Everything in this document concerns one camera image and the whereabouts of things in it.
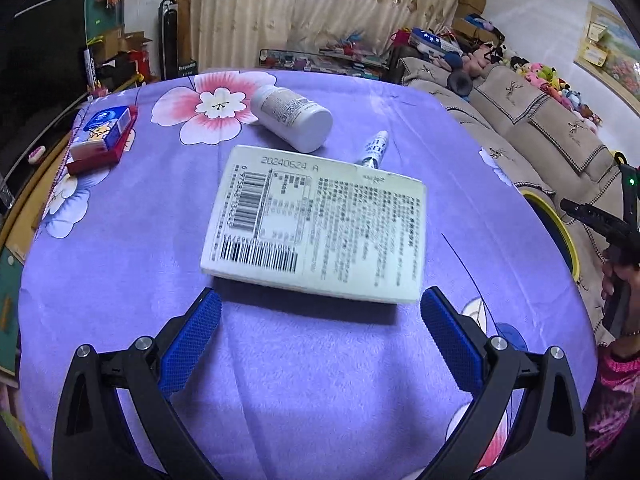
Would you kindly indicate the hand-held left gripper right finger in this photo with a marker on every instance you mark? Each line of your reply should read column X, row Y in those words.
column 450, row 340

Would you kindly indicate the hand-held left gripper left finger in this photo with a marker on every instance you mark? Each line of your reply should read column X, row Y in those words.
column 192, row 340

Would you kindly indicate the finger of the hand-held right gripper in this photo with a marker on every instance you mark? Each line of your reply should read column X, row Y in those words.
column 595, row 215

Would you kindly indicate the yellow rimmed bin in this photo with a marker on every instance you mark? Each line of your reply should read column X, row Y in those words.
column 555, row 225

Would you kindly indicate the white printed cardboard box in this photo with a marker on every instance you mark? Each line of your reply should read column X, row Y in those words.
column 320, row 220

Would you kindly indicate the person's right hand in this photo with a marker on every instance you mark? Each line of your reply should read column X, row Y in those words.
column 634, row 300

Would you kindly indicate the beige sofa with covers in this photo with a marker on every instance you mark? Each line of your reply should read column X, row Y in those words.
column 525, row 120

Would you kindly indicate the purple floral tablecloth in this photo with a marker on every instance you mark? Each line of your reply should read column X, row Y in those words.
column 310, row 385

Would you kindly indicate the pile of plush toys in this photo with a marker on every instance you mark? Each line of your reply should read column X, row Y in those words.
column 545, row 80

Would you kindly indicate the framed flower painting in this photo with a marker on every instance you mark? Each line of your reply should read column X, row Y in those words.
column 612, row 55

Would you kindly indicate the flat red box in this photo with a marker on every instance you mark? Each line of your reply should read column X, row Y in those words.
column 95, row 160

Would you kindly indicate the small white blue tube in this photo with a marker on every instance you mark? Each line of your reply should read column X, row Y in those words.
column 374, row 149

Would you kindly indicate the wooden television cabinet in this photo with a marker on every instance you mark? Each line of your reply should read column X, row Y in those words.
column 20, row 220

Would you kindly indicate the blue star print bag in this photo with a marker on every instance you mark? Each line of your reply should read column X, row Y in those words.
column 432, row 41

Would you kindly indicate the small pink object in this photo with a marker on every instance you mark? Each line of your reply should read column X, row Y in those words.
column 37, row 155

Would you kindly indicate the stacked cardboard boxes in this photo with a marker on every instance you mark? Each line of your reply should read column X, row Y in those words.
column 470, row 7

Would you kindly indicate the white pill bottle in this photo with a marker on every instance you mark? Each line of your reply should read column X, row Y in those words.
column 295, row 117

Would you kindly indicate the black tower fan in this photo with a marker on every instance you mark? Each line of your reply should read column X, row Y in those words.
column 172, row 40

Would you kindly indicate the open cardboard box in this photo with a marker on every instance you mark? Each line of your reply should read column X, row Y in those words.
column 120, row 47

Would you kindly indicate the glass coffee table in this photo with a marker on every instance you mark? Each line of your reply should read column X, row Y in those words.
column 325, row 62

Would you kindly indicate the black television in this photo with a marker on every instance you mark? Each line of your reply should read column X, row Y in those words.
column 40, row 75

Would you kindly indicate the beige patterned curtain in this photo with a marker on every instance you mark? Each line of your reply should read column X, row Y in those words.
column 310, row 10

